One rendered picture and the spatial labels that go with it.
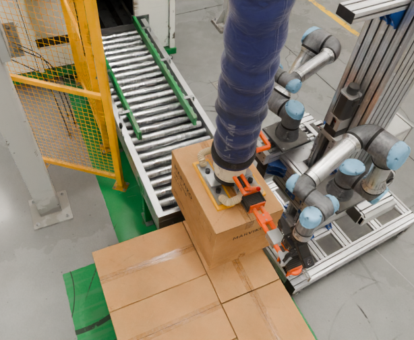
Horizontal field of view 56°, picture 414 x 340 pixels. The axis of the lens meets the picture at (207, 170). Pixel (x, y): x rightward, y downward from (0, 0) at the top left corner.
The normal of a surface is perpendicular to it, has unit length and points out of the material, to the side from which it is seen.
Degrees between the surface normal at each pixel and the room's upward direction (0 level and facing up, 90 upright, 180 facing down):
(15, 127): 91
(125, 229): 0
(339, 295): 0
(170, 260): 0
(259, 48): 79
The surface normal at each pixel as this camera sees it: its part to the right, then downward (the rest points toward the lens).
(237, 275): 0.07, -0.63
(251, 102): 0.11, 0.58
